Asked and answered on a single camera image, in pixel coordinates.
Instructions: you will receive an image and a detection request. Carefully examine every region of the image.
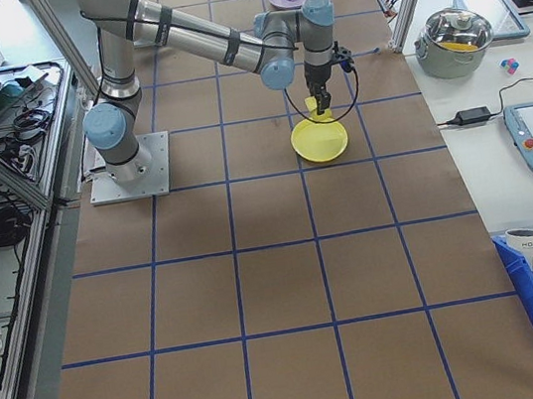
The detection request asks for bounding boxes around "yellow foam block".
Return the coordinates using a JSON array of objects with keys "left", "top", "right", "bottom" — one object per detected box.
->
[{"left": 304, "top": 93, "right": 330, "bottom": 119}]

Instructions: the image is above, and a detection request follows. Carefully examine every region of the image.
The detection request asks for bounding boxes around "yellow round plate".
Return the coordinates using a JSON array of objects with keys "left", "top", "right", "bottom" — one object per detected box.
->
[{"left": 287, "top": 111, "right": 352, "bottom": 169}]

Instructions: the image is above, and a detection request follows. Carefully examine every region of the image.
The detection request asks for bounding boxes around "stainless steel pot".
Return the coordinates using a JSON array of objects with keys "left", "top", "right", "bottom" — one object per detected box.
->
[{"left": 408, "top": 0, "right": 500, "bottom": 84}]

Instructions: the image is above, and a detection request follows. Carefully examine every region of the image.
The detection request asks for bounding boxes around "glass pot lid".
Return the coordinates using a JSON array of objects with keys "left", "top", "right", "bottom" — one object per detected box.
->
[{"left": 421, "top": 1, "right": 497, "bottom": 59}]

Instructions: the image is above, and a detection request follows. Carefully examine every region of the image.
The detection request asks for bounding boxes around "yellow item inside pot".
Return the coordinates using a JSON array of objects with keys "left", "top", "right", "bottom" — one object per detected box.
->
[{"left": 441, "top": 37, "right": 481, "bottom": 58}]

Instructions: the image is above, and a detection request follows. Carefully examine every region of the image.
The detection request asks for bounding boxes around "black table power adapter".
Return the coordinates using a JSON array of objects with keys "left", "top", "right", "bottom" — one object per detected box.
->
[{"left": 453, "top": 105, "right": 492, "bottom": 127}]

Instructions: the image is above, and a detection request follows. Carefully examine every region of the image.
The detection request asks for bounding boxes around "small colourful cube toy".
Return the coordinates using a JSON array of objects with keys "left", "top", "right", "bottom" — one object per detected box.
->
[{"left": 498, "top": 55, "right": 523, "bottom": 77}]

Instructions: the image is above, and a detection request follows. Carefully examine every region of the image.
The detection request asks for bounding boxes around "white mug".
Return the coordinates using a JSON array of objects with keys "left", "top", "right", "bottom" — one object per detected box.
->
[{"left": 503, "top": 225, "right": 533, "bottom": 270}]

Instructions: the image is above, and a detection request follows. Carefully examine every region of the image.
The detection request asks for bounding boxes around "green board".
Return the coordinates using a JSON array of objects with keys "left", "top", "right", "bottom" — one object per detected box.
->
[{"left": 0, "top": 80, "right": 30, "bottom": 118}]

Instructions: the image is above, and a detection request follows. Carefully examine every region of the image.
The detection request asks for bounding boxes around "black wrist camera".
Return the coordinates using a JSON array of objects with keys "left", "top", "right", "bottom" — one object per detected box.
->
[{"left": 332, "top": 44, "right": 356, "bottom": 72}]

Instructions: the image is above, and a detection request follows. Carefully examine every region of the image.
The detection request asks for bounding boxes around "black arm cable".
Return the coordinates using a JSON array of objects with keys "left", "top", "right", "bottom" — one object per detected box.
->
[{"left": 277, "top": 38, "right": 366, "bottom": 130}]

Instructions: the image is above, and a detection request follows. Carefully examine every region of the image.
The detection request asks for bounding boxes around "V-shaped metal bar frame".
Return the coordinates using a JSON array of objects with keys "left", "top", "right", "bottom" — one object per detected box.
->
[{"left": 0, "top": 0, "right": 150, "bottom": 399}]

